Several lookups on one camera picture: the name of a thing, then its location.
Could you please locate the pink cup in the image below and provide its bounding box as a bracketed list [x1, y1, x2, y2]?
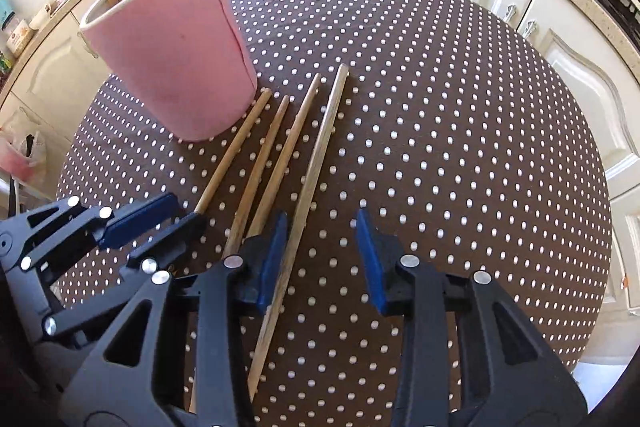
[80, 0, 257, 141]

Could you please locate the brown polka dot tablecloth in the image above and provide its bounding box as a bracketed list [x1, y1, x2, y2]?
[54, 0, 614, 427]

